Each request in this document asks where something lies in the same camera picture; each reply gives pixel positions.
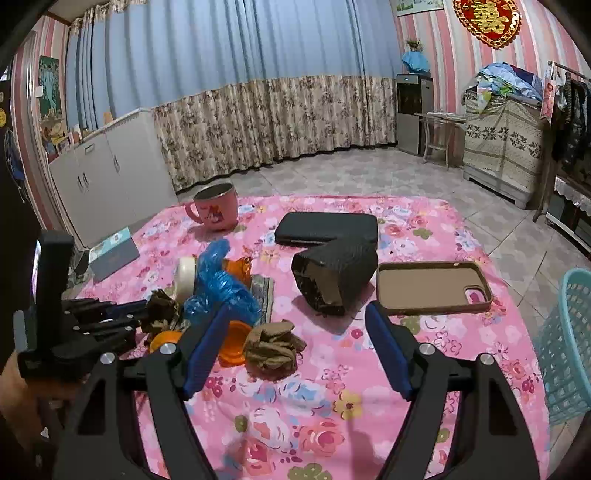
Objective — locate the orange peel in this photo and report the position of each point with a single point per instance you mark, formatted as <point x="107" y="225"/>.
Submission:
<point x="231" y="352"/>

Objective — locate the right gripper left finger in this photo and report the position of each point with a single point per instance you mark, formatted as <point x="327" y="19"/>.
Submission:
<point x="102" y="440"/>

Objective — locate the white cabinet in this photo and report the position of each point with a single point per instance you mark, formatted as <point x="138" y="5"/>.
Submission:
<point x="113" y="179"/>

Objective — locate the blue plastic bag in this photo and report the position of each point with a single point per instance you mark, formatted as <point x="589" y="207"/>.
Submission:
<point x="215" y="288"/>

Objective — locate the brown phone case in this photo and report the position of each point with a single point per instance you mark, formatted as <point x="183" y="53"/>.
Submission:
<point x="432" y="288"/>

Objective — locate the small metal table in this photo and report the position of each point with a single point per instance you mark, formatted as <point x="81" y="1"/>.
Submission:
<point x="439" y="130"/>

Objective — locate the clothes rack with garments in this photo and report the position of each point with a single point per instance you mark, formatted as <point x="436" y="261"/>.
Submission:
<point x="565" y="116"/>

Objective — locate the orange snack wrapper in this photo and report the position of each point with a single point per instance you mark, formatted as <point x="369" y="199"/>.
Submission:
<point x="241" y="269"/>

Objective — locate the teal tissue box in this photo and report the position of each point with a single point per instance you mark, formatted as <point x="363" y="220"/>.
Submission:
<point x="112" y="254"/>

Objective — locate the grey water dispenser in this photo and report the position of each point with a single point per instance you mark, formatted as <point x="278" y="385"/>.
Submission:
<point x="415" y="97"/>

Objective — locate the pink metal mug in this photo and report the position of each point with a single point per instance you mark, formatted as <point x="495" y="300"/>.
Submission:
<point x="214" y="207"/>

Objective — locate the cloth covered chest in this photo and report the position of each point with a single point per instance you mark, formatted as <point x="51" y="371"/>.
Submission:
<point x="504" y="143"/>

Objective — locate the teal plastic basket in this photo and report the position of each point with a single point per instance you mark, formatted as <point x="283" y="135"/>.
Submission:
<point x="563" y="349"/>

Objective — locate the person's left hand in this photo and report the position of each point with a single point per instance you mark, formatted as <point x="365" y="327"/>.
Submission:
<point x="24" y="402"/>

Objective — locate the white tape roll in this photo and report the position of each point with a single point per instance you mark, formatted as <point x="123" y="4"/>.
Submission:
<point x="183" y="283"/>

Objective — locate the pile of blue clothes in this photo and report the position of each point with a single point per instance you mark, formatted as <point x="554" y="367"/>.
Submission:
<point x="503" y="79"/>

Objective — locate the blue covered potted plant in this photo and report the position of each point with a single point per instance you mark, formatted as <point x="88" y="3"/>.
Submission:
<point x="414" y="59"/>

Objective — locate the black flat case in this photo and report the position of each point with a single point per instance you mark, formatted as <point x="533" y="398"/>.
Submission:
<point x="317" y="228"/>

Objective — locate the blue floral curtain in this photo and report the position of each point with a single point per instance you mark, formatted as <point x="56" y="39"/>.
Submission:
<point x="233" y="85"/>

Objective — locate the red gold wall ornament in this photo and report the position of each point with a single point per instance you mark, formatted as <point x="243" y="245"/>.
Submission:
<point x="496" y="23"/>

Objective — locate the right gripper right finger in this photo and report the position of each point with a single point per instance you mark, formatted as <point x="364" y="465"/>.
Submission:
<point x="491" y="439"/>

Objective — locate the low tv stand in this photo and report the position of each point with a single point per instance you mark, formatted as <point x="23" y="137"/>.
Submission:
<point x="568" y="211"/>

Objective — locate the wall picture poster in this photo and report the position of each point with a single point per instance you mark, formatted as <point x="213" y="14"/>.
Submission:
<point x="50" y="100"/>

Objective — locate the brown paper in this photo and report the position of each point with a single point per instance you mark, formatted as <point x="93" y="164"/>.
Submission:
<point x="271" y="351"/>

